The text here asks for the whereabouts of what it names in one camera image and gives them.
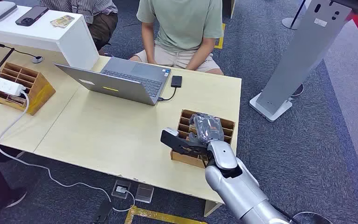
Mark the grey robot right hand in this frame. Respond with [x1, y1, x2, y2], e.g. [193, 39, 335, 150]
[190, 113, 225, 144]

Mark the wooden slotted card holder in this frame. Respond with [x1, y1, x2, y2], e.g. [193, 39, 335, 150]
[170, 109, 236, 169]
[0, 62, 56, 116]

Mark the colourful printed card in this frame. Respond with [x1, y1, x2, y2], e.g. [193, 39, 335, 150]
[49, 14, 75, 29]

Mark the black external drive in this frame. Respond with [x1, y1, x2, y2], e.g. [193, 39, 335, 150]
[170, 75, 183, 88]

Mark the wooden desk leg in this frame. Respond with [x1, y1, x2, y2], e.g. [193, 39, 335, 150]
[203, 200, 224, 218]

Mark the yellow floor tape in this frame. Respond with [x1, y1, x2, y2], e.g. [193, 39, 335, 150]
[124, 205, 209, 224]
[214, 23, 226, 50]

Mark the square floor socket lid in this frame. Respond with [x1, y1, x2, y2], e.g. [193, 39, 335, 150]
[135, 183, 155, 204]

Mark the grey open laptop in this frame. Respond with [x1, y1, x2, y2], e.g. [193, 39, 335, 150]
[55, 56, 172, 106]

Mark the floor socket box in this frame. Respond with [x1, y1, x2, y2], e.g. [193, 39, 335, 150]
[111, 179, 132, 200]

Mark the silver kiosk stand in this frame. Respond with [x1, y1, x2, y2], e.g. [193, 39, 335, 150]
[248, 0, 353, 123]

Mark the white desk riser shelf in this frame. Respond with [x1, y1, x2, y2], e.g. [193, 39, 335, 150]
[0, 0, 100, 70]

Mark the black smartphone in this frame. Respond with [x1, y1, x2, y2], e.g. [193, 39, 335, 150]
[15, 5, 49, 27]

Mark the white power strip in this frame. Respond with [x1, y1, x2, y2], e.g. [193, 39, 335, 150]
[0, 71, 27, 97]

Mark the black bracket wrist camera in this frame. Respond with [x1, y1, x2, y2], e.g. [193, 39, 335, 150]
[160, 127, 211, 157]

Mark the short black drive cable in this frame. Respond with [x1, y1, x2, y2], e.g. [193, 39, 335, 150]
[158, 87, 178, 102]

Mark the thin grey robot cable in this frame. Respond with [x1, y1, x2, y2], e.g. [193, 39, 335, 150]
[290, 211, 334, 224]

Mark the stanchion post base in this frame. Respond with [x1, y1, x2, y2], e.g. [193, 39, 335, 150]
[281, 0, 307, 31]

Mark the white power cable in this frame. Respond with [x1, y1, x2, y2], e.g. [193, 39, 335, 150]
[0, 91, 136, 213]

